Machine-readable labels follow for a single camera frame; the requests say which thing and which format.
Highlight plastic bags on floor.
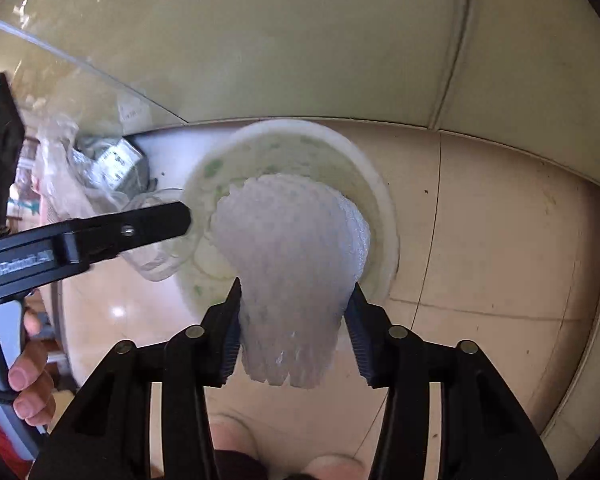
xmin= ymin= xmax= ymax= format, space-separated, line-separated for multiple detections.
xmin=29 ymin=119 xmax=196 ymax=283

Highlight person left hand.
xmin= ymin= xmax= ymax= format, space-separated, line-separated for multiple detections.
xmin=8 ymin=309 xmax=56 ymax=426

